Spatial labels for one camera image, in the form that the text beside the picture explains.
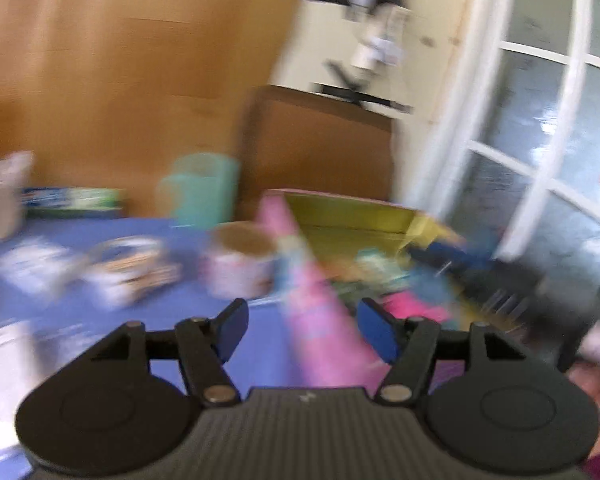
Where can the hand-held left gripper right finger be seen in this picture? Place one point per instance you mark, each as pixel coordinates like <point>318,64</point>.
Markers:
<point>376,332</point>

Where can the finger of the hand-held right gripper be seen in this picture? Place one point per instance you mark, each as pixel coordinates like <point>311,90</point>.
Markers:
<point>452,257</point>

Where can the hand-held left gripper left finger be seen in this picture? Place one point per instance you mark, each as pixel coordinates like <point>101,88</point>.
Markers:
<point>232,331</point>

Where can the pink fluffy soft toy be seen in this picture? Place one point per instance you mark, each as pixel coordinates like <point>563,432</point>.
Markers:
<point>412,306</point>

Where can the pink tin box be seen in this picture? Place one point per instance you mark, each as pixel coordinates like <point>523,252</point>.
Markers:
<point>305,280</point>

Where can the person's right forearm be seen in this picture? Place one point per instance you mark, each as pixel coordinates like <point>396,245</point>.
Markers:
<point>592,385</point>

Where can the blue cloth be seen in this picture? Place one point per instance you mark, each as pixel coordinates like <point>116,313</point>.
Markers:
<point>430,285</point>

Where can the tin can with paper label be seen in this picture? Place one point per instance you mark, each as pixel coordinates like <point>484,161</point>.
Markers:
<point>240,265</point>

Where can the blue printed tablecloth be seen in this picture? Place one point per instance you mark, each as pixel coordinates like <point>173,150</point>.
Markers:
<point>130,325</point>

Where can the teal plastic mug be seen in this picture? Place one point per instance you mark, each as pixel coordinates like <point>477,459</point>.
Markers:
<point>205,190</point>

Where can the brown chair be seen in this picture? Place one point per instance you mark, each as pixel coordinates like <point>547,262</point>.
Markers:
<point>315,145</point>

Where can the black tape strips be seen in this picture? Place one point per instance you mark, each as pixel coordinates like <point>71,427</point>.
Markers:
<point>360,91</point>

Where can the toothpaste box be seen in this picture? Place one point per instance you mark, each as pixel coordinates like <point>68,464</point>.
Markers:
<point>72,201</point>

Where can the white tissue pack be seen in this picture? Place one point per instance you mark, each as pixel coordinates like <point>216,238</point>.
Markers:
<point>32,265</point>

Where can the white power strip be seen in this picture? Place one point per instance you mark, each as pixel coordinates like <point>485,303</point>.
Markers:
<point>372,20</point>

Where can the paper cups in plastic sleeve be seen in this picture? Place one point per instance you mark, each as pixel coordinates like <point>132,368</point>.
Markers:
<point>2,195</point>

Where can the white window frame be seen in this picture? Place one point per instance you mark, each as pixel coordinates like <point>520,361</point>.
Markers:
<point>555,110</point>

